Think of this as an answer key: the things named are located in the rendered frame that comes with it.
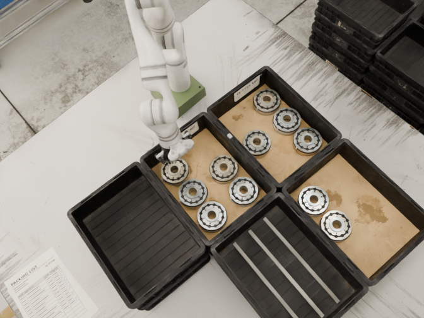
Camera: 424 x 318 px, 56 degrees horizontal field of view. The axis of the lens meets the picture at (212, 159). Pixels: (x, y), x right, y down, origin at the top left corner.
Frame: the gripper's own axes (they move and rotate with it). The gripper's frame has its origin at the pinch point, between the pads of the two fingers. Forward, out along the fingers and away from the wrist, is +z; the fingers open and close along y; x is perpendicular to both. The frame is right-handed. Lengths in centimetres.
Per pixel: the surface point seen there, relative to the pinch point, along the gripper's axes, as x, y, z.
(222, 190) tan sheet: 16.7, -5.6, 11.3
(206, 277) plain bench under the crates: 35.0, 18.0, 23.8
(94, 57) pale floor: -137, -13, 96
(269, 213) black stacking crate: 33.9, -12.7, 11.3
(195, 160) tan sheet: 1.3, -5.4, 11.4
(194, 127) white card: -6.9, -12.2, 5.5
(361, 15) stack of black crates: -19, -128, 47
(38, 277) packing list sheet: -5, 67, 24
